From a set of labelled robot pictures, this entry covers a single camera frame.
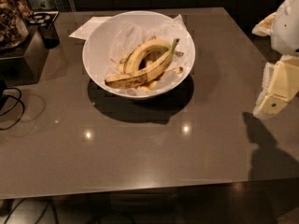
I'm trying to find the black patterned cup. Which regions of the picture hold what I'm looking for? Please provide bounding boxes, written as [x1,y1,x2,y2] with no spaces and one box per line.
[30,12,60,49]

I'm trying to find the rear curved yellow banana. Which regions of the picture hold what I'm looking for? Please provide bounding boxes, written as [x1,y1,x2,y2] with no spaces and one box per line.
[123,38,179,74]

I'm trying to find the large white bowl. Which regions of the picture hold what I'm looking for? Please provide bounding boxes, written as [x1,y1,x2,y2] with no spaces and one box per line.
[82,11,195,100]

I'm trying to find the spotted yellow banana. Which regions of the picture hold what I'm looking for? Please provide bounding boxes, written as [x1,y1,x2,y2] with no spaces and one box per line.
[105,38,179,89]

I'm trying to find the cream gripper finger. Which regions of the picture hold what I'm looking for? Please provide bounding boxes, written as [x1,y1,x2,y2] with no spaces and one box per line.
[251,12,277,36]
[253,55,299,119]

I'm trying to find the banana pieces under bunch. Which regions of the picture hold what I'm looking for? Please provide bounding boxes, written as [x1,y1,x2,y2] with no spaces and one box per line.
[117,55,184,95]

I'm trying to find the black cable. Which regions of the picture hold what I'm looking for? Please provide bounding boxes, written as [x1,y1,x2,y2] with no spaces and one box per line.
[0,79,26,132]

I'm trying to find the white paper sheet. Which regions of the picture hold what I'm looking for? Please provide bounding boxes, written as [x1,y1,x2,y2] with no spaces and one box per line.
[68,17,109,41]

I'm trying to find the glass jar with snacks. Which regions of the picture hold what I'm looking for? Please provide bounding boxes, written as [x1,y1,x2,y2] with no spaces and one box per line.
[0,0,29,50]

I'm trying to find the dark box stand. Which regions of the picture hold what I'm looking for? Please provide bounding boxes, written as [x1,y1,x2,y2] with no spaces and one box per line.
[0,26,49,86]

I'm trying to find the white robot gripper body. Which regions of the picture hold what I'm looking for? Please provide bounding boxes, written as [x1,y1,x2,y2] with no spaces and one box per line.
[271,0,299,56]

